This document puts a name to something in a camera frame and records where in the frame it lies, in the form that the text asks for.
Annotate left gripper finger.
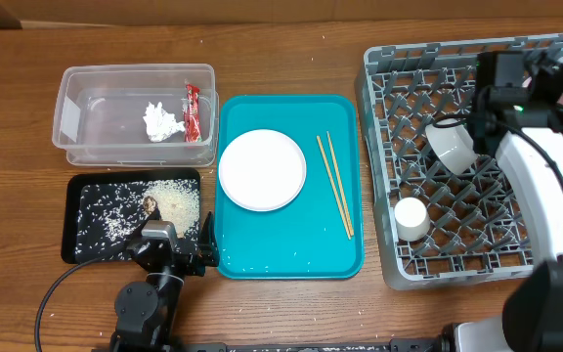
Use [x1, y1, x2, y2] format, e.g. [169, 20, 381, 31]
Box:
[197, 212, 220, 267]
[127, 208, 161, 242]

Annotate grey bowl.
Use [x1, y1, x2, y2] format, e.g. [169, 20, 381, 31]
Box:
[425, 118, 477, 175]

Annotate grey dishwasher rack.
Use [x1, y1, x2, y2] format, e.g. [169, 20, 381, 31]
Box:
[356, 33, 563, 290]

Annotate teal serving tray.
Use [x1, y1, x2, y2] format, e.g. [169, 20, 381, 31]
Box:
[214, 95, 364, 280]

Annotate red snack wrapper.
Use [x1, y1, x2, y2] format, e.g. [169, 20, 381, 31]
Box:
[183, 83, 201, 143]

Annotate white cup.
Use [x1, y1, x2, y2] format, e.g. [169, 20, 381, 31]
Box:
[394, 197, 430, 242]

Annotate white napkin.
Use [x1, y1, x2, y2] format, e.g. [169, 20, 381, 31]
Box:
[143, 102, 186, 143]

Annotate clear plastic bin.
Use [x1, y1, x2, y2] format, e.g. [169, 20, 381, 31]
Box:
[52, 64, 219, 167]

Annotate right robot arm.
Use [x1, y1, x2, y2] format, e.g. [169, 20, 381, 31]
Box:
[450, 51, 563, 351]

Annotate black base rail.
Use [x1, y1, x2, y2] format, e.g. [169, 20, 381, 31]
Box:
[182, 336, 456, 352]

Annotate white plate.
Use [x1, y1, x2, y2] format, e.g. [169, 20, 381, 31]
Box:
[218, 129, 307, 212]

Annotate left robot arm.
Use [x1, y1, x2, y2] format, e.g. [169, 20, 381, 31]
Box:
[108, 209, 220, 351]

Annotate rice and food scraps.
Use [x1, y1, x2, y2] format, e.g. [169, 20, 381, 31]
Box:
[73, 179, 200, 261]

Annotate right wooden chopstick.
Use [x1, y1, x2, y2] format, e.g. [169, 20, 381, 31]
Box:
[326, 131, 354, 240]

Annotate black plastic tray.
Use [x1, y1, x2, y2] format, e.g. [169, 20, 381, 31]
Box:
[61, 168, 201, 264]

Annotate wooden chopstick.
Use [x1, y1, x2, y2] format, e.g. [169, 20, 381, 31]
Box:
[316, 136, 352, 241]
[326, 131, 354, 240]

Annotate left wooden chopstick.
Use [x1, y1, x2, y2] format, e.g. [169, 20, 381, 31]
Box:
[316, 136, 352, 241]

